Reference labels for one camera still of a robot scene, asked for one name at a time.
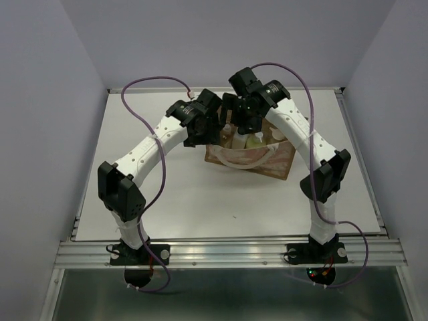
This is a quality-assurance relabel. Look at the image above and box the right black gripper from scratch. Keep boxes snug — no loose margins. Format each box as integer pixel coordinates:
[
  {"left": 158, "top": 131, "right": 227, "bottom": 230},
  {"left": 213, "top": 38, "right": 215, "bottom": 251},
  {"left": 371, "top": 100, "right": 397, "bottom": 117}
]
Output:
[{"left": 217, "top": 92, "right": 261, "bottom": 134}]

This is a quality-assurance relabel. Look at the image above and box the brown burlap canvas bag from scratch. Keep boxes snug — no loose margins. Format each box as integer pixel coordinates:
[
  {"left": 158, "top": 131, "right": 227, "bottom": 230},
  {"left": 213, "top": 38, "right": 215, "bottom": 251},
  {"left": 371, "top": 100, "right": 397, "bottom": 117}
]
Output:
[{"left": 205, "top": 120, "right": 296, "bottom": 181}]

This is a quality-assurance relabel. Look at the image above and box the amber liquid clear bottle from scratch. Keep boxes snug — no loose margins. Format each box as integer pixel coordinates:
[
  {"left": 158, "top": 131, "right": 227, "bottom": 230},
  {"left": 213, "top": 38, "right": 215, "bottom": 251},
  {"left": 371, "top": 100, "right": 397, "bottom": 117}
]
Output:
[{"left": 220, "top": 124, "right": 233, "bottom": 149}]

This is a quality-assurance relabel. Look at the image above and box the white bottle black cap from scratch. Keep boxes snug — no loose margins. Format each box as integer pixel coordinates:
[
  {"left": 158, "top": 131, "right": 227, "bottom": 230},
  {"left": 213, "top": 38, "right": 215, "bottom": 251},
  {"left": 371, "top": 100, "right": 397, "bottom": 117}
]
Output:
[{"left": 231, "top": 130, "right": 249, "bottom": 150}]

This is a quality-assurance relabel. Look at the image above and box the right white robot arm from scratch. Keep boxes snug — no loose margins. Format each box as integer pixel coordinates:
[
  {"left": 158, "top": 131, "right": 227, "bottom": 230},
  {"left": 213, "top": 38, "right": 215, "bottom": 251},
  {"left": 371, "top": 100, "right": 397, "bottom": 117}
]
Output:
[{"left": 221, "top": 67, "right": 350, "bottom": 261}]

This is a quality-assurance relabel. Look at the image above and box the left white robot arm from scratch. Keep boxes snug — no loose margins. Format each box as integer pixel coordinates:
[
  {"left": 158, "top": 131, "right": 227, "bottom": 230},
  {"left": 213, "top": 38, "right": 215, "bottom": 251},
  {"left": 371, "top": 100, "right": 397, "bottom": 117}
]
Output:
[{"left": 97, "top": 89, "right": 222, "bottom": 263}]

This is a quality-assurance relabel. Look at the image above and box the green pump bottle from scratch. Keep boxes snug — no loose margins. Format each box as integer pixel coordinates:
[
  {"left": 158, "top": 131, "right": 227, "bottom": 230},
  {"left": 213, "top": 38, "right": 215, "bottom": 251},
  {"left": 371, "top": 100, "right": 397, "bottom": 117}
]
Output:
[{"left": 245, "top": 132, "right": 266, "bottom": 149}]

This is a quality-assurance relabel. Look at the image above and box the clear pump bottle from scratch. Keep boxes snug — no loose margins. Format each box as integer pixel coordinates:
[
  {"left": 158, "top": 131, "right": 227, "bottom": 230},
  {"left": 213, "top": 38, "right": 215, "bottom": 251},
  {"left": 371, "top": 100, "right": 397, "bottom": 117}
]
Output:
[{"left": 270, "top": 127, "right": 286, "bottom": 141}]

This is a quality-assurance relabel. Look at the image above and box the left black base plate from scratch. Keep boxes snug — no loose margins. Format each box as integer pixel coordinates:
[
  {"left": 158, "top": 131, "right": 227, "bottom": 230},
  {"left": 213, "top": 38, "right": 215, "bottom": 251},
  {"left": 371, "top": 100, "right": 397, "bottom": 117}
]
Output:
[{"left": 105, "top": 243, "right": 171, "bottom": 266}]

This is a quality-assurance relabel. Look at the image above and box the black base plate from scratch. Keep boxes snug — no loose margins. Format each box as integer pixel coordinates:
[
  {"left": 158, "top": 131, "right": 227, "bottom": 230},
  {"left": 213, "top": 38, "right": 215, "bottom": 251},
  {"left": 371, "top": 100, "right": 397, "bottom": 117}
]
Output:
[
  {"left": 105, "top": 243, "right": 171, "bottom": 266},
  {"left": 284, "top": 242, "right": 348, "bottom": 265}
]

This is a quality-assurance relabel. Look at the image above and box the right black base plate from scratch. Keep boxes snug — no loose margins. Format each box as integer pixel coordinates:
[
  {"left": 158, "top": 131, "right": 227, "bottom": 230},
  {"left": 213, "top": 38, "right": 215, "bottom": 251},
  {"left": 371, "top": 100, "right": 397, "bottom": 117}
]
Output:
[{"left": 284, "top": 242, "right": 348, "bottom": 265}]

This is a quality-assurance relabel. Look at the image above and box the aluminium frame rail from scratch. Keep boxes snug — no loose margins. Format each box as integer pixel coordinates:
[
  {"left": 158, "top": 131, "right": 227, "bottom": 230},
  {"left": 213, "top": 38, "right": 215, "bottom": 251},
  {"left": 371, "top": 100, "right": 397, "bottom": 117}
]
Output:
[{"left": 41, "top": 88, "right": 422, "bottom": 320}]

